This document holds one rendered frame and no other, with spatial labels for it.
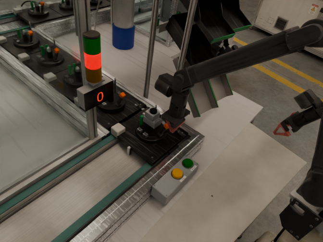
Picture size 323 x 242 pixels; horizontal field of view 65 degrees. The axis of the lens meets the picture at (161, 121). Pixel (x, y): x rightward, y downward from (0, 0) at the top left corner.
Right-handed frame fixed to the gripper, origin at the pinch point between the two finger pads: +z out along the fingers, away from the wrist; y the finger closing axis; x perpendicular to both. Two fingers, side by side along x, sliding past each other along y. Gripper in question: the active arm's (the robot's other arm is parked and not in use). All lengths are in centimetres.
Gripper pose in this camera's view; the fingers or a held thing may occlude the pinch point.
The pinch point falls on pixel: (172, 130)
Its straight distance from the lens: 99.5
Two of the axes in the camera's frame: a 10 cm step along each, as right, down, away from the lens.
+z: -1.4, 7.2, 6.8
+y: -6.3, 4.6, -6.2
